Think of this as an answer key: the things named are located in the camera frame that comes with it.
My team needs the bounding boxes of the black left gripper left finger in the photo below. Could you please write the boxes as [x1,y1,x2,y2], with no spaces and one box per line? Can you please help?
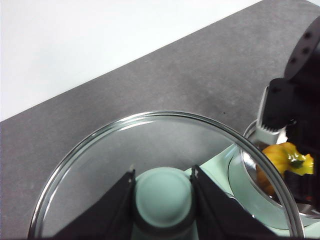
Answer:
[53,169,137,240]

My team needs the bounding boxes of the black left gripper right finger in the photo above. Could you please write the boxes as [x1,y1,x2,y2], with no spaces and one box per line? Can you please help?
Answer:
[189,164,283,240]

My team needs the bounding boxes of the glass lid with green knob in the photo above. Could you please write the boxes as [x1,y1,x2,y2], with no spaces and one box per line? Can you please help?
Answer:
[27,110,306,240]

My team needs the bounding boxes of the mint green pot with handle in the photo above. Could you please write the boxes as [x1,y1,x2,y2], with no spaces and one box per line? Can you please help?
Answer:
[227,119,320,232]

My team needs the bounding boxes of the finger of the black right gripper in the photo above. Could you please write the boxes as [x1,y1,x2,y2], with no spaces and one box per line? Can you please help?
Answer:
[286,171,320,203]
[287,119,320,173]

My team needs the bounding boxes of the pale grey right wrist camera box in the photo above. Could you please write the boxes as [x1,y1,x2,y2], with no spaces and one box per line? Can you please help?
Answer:
[256,84,286,145]

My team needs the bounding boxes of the yellow toy pumpkin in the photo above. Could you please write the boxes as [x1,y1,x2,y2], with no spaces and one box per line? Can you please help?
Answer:
[256,141,315,198]

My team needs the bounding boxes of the mint green breakfast machine base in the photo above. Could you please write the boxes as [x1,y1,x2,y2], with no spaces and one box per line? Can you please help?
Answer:
[183,144,320,240]

